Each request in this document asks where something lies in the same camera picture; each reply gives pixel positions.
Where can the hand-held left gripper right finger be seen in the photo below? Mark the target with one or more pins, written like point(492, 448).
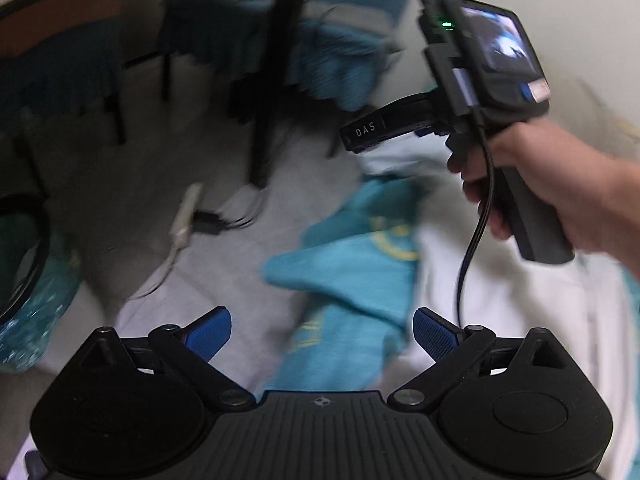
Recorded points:
point(432, 335)

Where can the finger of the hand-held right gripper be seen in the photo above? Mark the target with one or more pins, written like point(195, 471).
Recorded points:
point(380, 127)

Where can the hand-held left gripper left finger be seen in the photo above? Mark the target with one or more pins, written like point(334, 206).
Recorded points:
point(210, 332)

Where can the white t-shirt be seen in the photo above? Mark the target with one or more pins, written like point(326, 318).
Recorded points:
point(525, 300)

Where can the person's right forearm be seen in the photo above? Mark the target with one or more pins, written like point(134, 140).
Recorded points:
point(627, 210)

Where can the person's right hand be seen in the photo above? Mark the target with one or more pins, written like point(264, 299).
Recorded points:
point(565, 175)

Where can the teal smiley bed sheet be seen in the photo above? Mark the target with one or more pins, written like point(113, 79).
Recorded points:
point(350, 270)

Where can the black power adapter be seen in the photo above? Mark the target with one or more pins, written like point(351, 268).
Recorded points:
point(206, 222)

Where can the white desk with black legs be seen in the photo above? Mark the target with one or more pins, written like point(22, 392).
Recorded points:
point(277, 85)

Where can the white power strip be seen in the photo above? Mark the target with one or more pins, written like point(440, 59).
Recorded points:
point(185, 215)

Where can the dark blue covered chair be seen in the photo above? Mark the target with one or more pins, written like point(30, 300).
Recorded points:
point(60, 70)

